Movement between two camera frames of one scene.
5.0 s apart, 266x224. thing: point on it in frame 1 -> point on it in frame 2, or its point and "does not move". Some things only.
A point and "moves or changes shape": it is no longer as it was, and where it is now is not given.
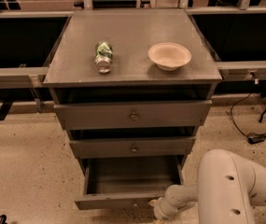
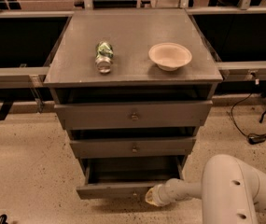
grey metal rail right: [249, 71] does not move
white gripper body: [161, 208] -> [161, 194]
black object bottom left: [2, 219] does not move
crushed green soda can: [104, 54] does not move
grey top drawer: [133, 114] does not move
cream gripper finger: [152, 203] -> [149, 196]
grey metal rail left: [14, 77] does not move
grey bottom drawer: [128, 182] moves or changes shape
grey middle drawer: [177, 147] does not move
